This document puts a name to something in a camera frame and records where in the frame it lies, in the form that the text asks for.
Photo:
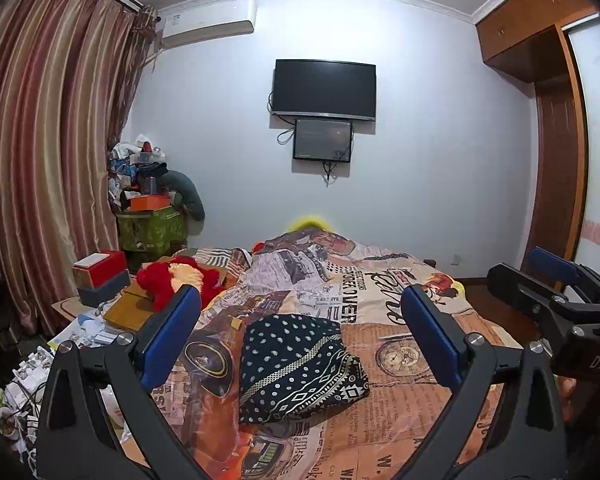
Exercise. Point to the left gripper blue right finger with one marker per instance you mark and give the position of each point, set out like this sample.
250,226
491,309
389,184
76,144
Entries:
526,438

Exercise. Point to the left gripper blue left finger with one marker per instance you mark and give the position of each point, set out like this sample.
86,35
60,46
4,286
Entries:
75,437

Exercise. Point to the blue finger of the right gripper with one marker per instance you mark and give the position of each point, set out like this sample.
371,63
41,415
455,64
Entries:
555,264
527,296

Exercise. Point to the navy patterned hooded garment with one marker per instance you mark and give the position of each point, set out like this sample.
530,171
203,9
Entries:
293,366

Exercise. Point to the clutter pile of clothes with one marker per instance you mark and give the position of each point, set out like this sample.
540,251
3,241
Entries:
133,170

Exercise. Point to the operator right hand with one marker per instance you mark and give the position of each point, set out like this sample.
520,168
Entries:
566,387

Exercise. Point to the brown wooden door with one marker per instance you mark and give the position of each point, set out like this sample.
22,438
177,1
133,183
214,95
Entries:
561,183

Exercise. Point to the brown wooden board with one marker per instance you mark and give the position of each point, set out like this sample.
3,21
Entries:
129,312

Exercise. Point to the red white box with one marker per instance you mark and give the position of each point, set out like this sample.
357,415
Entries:
96,269

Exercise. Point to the printed newspaper pattern bedspread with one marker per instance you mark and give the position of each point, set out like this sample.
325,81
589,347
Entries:
323,275

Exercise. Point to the red plush toy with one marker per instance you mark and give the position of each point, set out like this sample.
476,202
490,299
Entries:
161,280

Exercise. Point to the wooden overhead cabinet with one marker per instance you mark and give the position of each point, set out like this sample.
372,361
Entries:
520,37

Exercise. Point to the green patterned storage box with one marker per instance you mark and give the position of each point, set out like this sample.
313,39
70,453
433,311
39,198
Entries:
151,231

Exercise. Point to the yellow pillow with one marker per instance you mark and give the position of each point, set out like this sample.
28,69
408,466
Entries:
309,222

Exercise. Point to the orange box on pile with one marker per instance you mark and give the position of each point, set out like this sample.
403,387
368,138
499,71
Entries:
149,202

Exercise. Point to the grey plush cushion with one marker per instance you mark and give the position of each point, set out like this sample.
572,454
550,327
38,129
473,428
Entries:
178,183

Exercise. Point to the striped red gold curtain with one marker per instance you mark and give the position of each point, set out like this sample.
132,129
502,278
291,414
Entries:
69,70

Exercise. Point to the large black wall television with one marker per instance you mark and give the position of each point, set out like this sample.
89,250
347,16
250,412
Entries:
317,88

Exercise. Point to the white wall air conditioner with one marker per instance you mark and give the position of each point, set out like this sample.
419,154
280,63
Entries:
211,21

